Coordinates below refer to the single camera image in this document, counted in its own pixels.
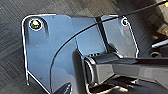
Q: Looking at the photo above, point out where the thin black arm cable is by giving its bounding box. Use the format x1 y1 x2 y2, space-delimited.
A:
49 0 168 92

